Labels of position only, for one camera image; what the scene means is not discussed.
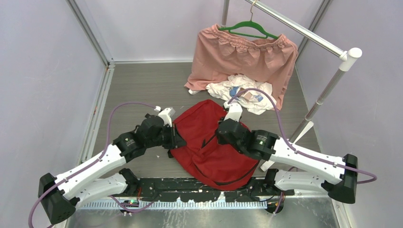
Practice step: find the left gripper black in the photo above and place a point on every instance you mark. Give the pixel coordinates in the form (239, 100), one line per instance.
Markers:
(176, 141)

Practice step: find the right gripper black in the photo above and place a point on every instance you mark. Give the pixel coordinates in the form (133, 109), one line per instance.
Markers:
(220, 139)

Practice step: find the red backpack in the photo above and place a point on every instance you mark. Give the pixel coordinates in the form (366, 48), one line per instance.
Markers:
(215, 165)

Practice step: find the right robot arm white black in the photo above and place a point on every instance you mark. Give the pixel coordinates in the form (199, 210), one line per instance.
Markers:
(336, 176)

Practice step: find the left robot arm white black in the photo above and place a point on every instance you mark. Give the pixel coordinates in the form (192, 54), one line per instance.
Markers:
(61, 195)

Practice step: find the white crumpled cloth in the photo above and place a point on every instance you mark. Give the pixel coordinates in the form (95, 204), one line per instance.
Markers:
(254, 101)

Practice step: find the pink skirt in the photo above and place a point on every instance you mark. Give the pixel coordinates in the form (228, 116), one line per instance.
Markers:
(219, 54)

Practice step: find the green clothes hanger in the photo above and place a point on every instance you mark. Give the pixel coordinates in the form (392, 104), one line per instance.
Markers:
(263, 34)

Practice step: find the silver white clothes rack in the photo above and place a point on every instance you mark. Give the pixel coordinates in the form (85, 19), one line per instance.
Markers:
(322, 60)

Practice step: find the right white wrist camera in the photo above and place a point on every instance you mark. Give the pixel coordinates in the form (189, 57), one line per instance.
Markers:
(234, 111)

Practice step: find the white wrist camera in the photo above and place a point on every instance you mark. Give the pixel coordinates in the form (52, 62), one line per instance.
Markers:
(165, 114)
(234, 111)

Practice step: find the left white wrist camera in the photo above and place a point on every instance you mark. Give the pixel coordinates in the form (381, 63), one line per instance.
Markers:
(165, 114)

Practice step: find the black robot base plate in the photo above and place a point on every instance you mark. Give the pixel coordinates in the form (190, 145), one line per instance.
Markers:
(187, 189)

